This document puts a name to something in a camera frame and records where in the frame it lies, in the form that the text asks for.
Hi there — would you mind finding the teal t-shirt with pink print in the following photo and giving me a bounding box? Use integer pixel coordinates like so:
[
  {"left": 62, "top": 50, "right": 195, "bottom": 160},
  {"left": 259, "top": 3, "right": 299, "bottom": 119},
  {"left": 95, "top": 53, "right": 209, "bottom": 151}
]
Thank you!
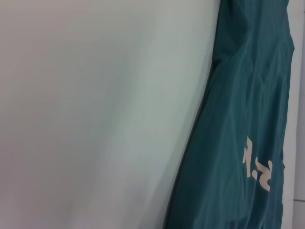
[{"left": 164, "top": 0, "right": 296, "bottom": 229}]

